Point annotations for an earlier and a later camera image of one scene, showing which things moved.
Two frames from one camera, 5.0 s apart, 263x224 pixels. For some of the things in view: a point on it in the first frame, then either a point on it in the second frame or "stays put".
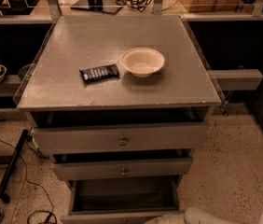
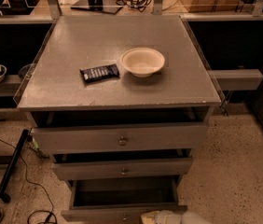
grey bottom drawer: [121, 201] stays put
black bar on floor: [1, 191] stays put
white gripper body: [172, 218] -> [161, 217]
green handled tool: [34, 146] stays put
